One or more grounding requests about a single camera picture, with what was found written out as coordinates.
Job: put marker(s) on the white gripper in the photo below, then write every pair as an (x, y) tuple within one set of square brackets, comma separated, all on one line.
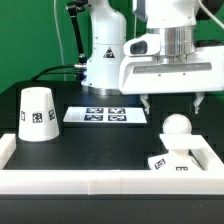
[(143, 72)]

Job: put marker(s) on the white lamp bulb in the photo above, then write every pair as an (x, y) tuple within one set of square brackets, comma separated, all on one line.
[(177, 124)]

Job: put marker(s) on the white lamp base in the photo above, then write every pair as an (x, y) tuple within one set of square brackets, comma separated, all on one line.
[(177, 157)]

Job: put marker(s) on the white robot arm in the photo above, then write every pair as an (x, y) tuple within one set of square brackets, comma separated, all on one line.
[(163, 60)]

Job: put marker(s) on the white lamp hood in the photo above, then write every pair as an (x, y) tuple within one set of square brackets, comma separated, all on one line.
[(37, 118)]

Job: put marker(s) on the white U-shaped fence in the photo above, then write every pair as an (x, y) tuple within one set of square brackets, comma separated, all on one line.
[(209, 180)]

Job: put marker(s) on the white marker plate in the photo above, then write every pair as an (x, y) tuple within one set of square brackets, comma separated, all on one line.
[(115, 115)]

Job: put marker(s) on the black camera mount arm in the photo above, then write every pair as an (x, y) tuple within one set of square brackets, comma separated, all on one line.
[(74, 8)]

